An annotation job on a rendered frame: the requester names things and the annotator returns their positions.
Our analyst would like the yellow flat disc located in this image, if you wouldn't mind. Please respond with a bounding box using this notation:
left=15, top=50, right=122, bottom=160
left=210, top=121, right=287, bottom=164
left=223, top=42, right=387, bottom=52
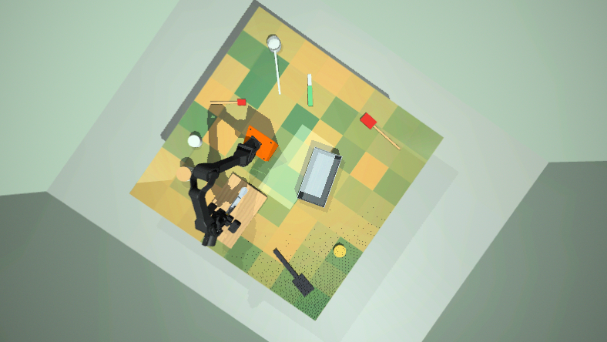
left=334, top=244, right=346, bottom=257

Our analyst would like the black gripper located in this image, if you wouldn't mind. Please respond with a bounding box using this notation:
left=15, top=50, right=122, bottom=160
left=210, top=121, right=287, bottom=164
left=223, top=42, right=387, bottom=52
left=208, top=203, right=241, bottom=233

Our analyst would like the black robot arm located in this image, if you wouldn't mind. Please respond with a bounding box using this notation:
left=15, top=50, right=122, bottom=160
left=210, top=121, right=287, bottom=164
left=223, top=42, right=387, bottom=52
left=189, top=136, right=262, bottom=246

